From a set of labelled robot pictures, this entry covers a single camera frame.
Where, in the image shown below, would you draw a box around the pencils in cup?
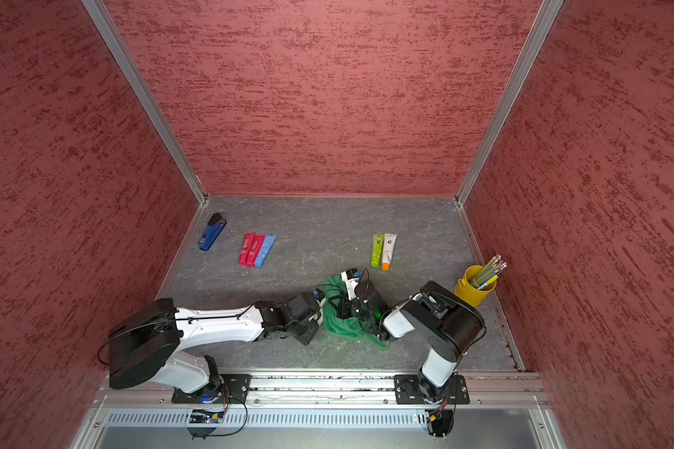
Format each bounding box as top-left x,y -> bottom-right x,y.
470,254 -> 507,290

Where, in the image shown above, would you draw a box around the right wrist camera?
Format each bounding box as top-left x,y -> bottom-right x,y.
340,269 -> 361,300

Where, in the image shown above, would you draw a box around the pink toothpaste tube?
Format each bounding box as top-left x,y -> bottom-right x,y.
239,232 -> 256,266
246,235 -> 265,268

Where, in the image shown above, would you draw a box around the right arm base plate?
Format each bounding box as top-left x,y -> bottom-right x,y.
393,374 -> 470,405

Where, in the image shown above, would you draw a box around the blue toothpaste tube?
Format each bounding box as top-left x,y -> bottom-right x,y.
255,234 -> 277,268

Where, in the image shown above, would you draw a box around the blue stapler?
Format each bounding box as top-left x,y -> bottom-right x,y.
198,213 -> 227,251

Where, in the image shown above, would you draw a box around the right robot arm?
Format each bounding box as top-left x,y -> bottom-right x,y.
335,278 -> 486,403

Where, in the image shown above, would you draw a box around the left corner aluminium profile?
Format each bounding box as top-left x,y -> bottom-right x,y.
82,0 -> 209,207

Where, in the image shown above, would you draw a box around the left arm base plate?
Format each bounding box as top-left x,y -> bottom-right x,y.
171,374 -> 252,404

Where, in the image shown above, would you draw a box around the green microfiber cloth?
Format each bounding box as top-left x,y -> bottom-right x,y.
319,275 -> 391,351

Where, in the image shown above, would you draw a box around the corner aluminium profile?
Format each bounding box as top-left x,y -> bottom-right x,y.
456,0 -> 564,210
82,0 -> 209,207

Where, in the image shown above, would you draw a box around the right corner aluminium profile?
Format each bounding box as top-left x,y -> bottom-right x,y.
456,0 -> 564,210

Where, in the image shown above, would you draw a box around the yellow cup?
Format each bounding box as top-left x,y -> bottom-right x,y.
454,266 -> 497,308

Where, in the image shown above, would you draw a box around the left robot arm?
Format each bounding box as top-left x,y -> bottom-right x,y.
106,293 -> 324,400

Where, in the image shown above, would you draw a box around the lime green toothpaste tube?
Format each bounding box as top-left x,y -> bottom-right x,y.
371,234 -> 385,268

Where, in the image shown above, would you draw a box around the white tube orange cap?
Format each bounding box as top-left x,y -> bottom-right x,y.
381,234 -> 397,271

